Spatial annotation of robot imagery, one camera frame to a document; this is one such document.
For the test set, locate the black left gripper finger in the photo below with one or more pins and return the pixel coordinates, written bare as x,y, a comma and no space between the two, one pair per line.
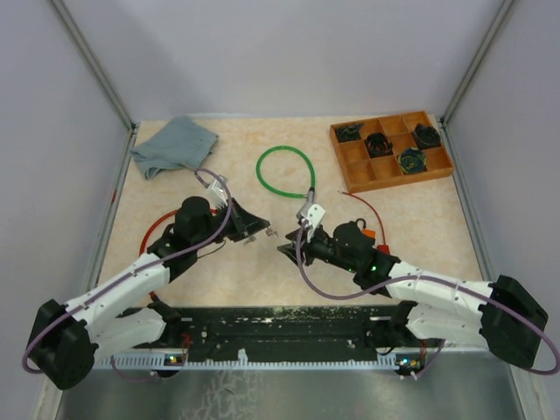
254,237
253,221

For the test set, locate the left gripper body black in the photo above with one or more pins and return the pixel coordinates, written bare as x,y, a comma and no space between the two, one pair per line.
228,228

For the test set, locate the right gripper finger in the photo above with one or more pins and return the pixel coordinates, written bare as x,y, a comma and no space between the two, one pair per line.
294,237
291,252

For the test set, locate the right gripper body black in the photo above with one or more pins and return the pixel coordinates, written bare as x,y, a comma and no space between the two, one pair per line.
321,247

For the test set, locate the green cable lock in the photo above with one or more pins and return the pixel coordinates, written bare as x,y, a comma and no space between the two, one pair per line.
283,172

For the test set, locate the orange black padlock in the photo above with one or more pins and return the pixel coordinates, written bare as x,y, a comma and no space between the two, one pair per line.
367,229

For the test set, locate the red cable padlock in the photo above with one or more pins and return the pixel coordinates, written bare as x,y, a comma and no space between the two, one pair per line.
356,207

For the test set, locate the red translucent cable lock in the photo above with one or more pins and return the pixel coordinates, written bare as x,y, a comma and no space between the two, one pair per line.
144,244

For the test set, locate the silver key pair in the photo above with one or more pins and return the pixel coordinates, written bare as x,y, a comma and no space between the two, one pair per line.
272,231

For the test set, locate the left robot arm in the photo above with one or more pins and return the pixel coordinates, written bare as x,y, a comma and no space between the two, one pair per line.
67,339

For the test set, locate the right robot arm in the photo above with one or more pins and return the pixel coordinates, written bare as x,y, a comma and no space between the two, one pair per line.
500,316

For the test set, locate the blue grey folded cloth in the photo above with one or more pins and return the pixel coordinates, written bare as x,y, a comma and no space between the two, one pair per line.
180,144

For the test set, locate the wooden compartment tray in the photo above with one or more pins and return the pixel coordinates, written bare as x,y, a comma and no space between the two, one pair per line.
361,173

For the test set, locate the black orange rolled sock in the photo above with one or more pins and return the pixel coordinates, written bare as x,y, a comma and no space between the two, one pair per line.
378,145

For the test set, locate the green black rolled sock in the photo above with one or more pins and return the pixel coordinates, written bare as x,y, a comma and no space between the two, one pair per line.
348,133

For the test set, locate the rolled dark sock in tray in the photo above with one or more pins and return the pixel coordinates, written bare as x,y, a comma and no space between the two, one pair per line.
412,161

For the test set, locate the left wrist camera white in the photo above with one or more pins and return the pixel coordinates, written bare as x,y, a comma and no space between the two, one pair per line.
217,195

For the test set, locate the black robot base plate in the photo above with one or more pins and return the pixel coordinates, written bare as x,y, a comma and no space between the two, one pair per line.
288,333

